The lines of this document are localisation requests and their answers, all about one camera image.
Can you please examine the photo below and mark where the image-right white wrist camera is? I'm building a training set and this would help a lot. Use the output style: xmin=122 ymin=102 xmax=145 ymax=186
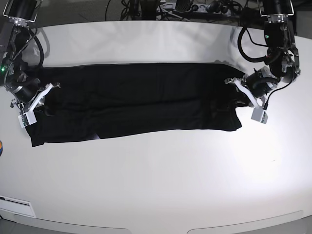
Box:
xmin=251 ymin=108 xmax=268 ymax=124

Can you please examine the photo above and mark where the black box in background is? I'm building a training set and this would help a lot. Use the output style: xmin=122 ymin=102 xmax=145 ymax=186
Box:
xmin=239 ymin=7 xmax=264 ymax=25

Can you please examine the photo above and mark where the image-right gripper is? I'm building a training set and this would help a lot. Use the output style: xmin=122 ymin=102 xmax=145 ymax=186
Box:
xmin=224 ymin=67 xmax=279 ymax=109

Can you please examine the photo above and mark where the image-left white wrist camera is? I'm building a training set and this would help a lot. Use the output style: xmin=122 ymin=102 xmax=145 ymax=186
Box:
xmin=18 ymin=111 xmax=37 ymax=128

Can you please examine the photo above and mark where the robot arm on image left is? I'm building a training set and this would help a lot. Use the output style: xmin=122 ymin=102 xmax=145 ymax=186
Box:
xmin=0 ymin=0 xmax=45 ymax=113

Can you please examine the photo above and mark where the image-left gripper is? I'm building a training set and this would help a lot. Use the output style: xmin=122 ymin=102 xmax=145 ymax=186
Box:
xmin=9 ymin=81 xmax=60 ymax=117

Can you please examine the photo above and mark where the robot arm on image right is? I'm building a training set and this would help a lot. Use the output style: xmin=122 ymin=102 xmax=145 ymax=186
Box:
xmin=226 ymin=0 xmax=301 ymax=110

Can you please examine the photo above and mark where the black T-shirt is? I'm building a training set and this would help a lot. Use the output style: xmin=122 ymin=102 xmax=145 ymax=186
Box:
xmin=26 ymin=63 xmax=244 ymax=147

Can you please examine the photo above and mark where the orange blue sticker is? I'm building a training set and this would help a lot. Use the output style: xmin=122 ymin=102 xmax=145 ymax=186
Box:
xmin=0 ymin=141 xmax=3 ymax=156

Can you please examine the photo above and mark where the white label sticker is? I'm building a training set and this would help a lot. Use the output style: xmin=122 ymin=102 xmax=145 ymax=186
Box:
xmin=0 ymin=196 xmax=37 ymax=218

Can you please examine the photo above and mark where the white power strip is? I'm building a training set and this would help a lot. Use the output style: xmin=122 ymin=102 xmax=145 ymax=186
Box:
xmin=190 ymin=1 xmax=229 ymax=14

